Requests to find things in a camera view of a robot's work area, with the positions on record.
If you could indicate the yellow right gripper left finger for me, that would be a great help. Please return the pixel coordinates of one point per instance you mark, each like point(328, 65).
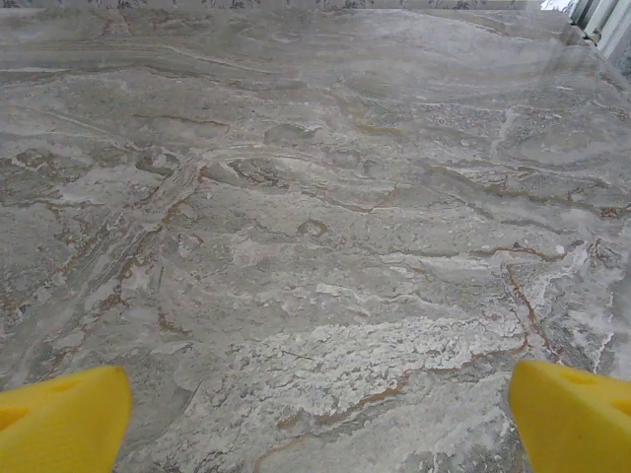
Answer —
point(59, 428)

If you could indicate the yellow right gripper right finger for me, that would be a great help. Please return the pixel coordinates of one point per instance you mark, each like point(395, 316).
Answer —
point(577, 428)

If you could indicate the aluminium frame post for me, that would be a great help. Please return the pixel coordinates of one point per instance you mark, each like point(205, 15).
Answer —
point(606, 29)

